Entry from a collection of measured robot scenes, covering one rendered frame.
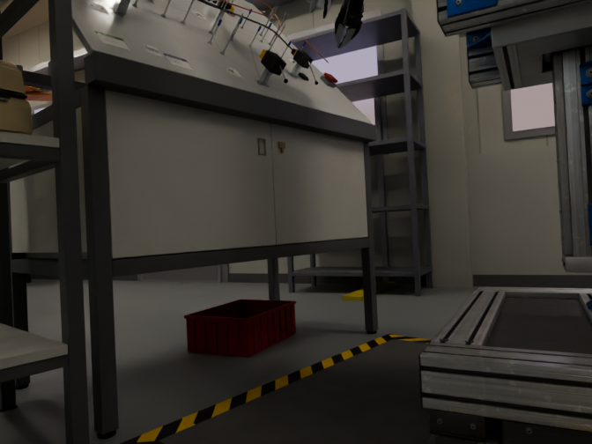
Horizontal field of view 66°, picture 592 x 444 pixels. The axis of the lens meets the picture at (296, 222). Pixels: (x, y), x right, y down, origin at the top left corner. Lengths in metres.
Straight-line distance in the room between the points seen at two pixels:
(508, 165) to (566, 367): 2.59
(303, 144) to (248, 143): 0.26
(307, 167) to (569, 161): 0.83
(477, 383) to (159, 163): 0.87
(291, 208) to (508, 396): 0.94
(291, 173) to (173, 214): 0.49
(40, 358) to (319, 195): 1.02
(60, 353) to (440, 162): 2.74
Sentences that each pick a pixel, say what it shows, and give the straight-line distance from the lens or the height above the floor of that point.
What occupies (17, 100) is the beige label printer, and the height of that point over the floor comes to 0.74.
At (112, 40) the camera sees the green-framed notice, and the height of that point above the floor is 0.92.
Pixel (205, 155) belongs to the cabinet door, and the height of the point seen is 0.67.
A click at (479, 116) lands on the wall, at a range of 3.39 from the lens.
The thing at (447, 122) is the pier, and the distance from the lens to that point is 3.33.
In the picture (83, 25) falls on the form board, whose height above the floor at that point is 0.95.
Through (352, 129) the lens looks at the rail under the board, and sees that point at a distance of 1.80.
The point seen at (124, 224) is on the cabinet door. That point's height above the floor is 0.48.
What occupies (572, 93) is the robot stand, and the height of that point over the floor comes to 0.71.
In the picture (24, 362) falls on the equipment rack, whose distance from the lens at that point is 1.03.
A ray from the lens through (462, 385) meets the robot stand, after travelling 0.82.
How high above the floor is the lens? 0.45
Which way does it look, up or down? 1 degrees up
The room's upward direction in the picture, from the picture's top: 3 degrees counter-clockwise
